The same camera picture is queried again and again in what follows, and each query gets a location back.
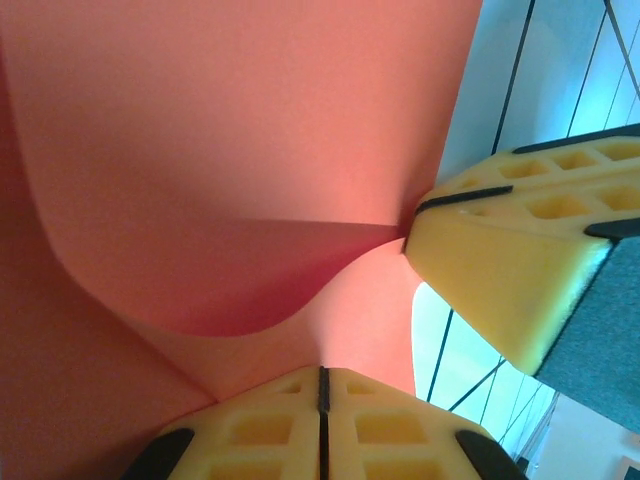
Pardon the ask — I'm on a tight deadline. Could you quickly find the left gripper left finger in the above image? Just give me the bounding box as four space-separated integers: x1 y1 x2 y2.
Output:
119 367 324 480

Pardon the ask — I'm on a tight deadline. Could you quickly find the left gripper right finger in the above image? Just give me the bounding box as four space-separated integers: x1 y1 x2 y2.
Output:
322 367 524 480

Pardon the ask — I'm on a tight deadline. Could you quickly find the orange square paper sheet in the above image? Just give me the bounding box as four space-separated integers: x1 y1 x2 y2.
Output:
0 0 485 480

